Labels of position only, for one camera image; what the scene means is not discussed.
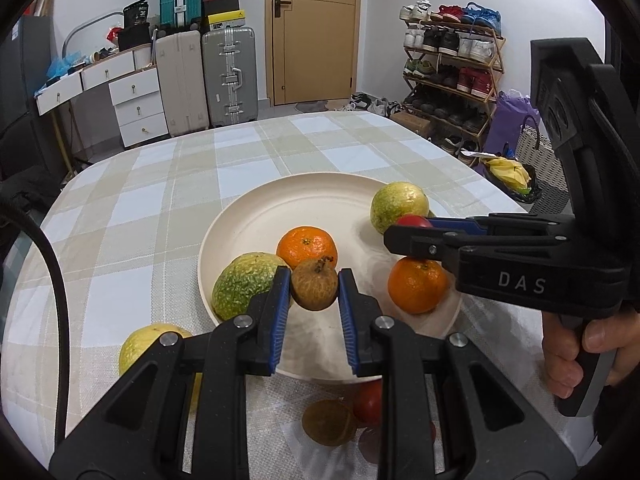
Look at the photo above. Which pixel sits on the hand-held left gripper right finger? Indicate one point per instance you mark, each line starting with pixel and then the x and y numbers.
pixel 347 320

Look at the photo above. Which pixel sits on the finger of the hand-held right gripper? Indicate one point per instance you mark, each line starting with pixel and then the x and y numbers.
pixel 460 224
pixel 415 242

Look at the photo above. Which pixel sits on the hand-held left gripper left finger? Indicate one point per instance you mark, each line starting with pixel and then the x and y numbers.
pixel 280 320

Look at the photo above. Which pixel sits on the red cherry tomato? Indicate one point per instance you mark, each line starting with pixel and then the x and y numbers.
pixel 369 402
pixel 412 220

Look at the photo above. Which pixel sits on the orange mandarin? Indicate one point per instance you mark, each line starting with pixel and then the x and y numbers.
pixel 306 247
pixel 417 285

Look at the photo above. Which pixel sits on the small yellow-green passion fruit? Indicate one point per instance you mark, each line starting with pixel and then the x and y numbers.
pixel 397 202

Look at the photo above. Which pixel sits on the brown longan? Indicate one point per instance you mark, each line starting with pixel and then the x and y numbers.
pixel 327 422
pixel 314 285

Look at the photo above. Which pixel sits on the green mottled passion fruit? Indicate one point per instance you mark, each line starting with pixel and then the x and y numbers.
pixel 240 285

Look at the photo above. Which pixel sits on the cream round plate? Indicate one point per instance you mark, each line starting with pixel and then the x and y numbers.
pixel 300 200

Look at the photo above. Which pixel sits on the person's right hand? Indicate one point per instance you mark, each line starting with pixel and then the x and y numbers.
pixel 562 355

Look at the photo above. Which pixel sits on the black plastic bag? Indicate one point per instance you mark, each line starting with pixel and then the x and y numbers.
pixel 532 192

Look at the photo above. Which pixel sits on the woven basket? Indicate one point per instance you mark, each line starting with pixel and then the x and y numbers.
pixel 542 160

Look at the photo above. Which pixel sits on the brown cardboard box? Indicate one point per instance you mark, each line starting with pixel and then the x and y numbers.
pixel 410 124

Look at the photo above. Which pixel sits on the purple bag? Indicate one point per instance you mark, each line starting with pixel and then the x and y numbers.
pixel 505 120

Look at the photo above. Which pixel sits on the large yellow passion fruit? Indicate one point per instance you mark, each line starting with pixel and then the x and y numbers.
pixel 145 345

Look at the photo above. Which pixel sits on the pile of sneakers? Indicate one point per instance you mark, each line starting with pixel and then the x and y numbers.
pixel 372 105

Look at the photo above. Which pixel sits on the grey doormat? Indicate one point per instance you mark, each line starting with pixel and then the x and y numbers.
pixel 320 106

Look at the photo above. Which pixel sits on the wooden shoe rack with shoes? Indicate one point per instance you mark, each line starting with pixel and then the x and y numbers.
pixel 445 42

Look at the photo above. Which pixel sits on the wooden door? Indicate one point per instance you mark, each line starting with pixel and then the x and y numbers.
pixel 315 45

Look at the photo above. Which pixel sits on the grey suitcase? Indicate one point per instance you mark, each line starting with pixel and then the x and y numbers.
pixel 230 77

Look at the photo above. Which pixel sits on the white drawer cabinet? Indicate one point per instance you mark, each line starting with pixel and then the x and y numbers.
pixel 137 110

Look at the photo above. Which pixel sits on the beige suitcase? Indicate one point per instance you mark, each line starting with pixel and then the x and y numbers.
pixel 182 82

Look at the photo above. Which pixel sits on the black jacket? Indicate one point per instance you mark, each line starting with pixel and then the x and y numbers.
pixel 25 192

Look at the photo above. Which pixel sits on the white desk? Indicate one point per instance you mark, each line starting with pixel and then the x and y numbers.
pixel 100 72

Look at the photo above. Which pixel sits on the plain black shoe box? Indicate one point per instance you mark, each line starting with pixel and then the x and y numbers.
pixel 220 6

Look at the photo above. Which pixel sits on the red packet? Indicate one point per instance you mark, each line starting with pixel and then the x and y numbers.
pixel 115 34

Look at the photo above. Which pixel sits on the blue plastic bag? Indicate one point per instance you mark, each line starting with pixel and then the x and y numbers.
pixel 62 65

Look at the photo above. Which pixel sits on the black printed bag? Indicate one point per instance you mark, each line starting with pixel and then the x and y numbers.
pixel 136 14

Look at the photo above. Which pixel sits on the grey curved metal tube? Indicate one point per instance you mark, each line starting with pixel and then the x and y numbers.
pixel 85 22

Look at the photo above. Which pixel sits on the dark grey refrigerator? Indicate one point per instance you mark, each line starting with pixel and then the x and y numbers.
pixel 25 70

